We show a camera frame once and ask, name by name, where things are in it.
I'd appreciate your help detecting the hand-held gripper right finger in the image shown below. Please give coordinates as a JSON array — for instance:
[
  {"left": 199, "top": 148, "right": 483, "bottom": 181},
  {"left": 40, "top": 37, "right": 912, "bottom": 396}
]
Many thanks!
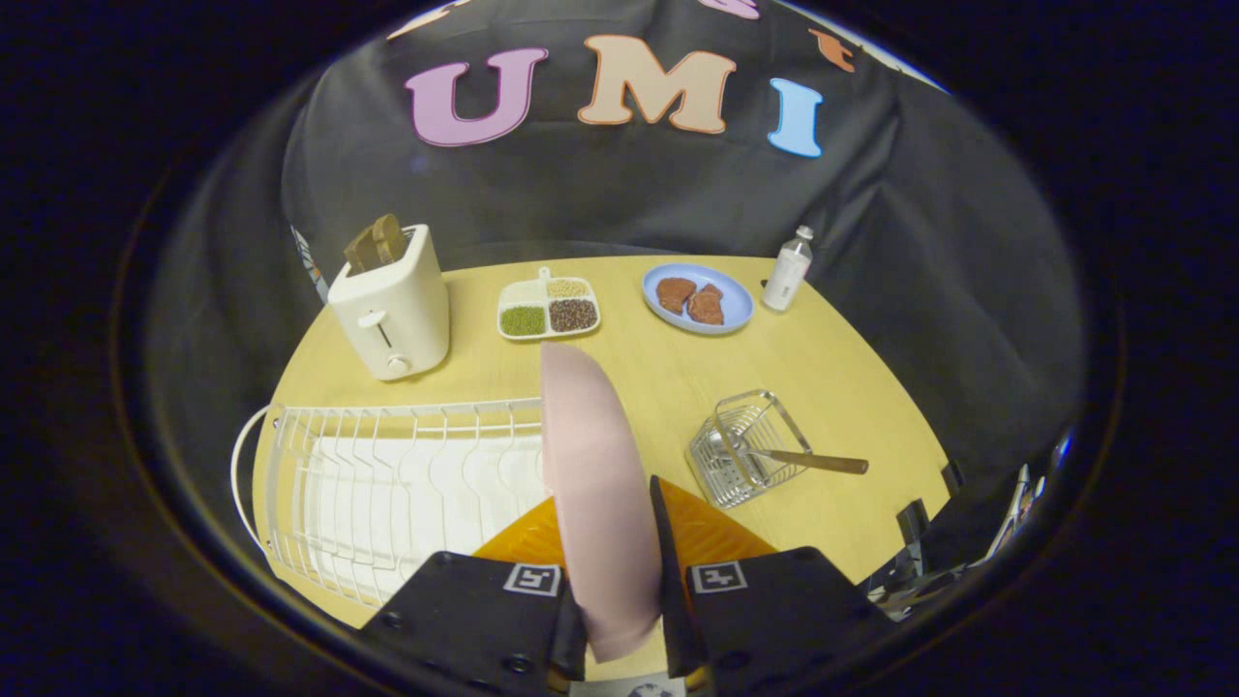
[{"left": 648, "top": 474, "right": 896, "bottom": 686}]

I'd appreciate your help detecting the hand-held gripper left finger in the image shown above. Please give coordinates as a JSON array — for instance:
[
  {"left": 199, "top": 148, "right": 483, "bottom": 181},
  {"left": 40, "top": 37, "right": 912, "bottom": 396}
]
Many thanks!
[{"left": 360, "top": 498, "right": 589, "bottom": 690}]

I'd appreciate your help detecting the white wire dish rack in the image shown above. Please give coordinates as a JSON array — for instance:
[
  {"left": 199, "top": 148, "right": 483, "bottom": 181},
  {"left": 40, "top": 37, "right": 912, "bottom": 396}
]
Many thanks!
[{"left": 230, "top": 397, "right": 558, "bottom": 609}]

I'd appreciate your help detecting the metal wire basket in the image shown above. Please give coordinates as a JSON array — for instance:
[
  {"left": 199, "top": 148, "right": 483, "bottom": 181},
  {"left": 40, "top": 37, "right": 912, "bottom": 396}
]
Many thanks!
[{"left": 686, "top": 389, "right": 814, "bottom": 510}]

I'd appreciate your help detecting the brown toast slice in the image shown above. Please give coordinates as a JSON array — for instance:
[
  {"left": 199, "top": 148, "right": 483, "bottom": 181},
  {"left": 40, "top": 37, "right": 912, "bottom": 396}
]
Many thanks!
[{"left": 343, "top": 214, "right": 408, "bottom": 276}]

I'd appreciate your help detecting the wooden handled spoon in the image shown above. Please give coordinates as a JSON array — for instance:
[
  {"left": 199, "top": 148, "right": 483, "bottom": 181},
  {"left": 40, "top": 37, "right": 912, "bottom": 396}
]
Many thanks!
[{"left": 705, "top": 428, "right": 870, "bottom": 476}]

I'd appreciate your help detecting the cream toaster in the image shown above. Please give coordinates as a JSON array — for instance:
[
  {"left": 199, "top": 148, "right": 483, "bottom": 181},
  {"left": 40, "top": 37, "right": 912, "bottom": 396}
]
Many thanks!
[{"left": 327, "top": 224, "right": 452, "bottom": 381}]

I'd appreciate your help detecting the blue plate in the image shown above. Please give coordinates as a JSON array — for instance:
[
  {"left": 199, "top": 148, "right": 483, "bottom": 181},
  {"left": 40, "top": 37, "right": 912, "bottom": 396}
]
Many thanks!
[{"left": 642, "top": 263, "right": 755, "bottom": 336}]

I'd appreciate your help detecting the pink plate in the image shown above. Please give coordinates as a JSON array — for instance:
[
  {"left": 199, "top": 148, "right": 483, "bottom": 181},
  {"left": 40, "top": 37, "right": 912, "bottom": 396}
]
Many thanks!
[{"left": 539, "top": 341, "right": 664, "bottom": 664}]

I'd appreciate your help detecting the white plastic bottle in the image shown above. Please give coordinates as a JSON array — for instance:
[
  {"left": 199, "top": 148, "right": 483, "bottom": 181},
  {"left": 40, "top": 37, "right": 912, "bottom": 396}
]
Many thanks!
[{"left": 761, "top": 226, "right": 815, "bottom": 314}]

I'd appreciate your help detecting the black backdrop cloth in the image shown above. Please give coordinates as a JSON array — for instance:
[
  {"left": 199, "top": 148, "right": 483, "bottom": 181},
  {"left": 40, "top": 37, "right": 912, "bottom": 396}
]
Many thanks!
[{"left": 145, "top": 0, "right": 1085, "bottom": 543}]

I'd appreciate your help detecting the white divided grain tray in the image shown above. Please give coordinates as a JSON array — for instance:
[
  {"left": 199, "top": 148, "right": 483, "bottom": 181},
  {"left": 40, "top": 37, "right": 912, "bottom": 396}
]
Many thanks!
[{"left": 497, "top": 267, "right": 602, "bottom": 342}]

